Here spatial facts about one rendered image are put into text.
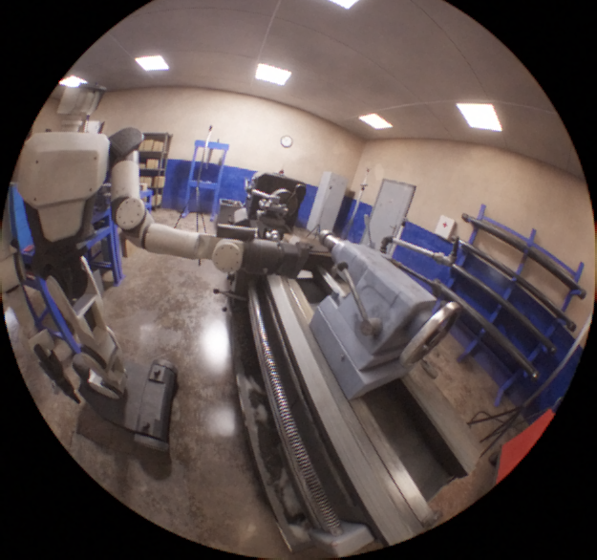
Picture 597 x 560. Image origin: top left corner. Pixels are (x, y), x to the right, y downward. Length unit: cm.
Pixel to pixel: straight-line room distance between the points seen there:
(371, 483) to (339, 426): 19
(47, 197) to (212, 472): 133
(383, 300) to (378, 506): 57
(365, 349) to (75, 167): 86
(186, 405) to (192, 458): 37
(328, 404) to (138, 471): 120
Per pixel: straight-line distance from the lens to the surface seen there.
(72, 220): 60
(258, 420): 96
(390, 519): 61
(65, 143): 56
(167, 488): 138
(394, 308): 51
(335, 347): 60
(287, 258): 47
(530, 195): 377
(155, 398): 126
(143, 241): 49
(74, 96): 61
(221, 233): 45
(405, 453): 81
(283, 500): 94
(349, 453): 55
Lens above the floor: 132
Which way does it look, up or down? 23 degrees down
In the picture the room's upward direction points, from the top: 17 degrees clockwise
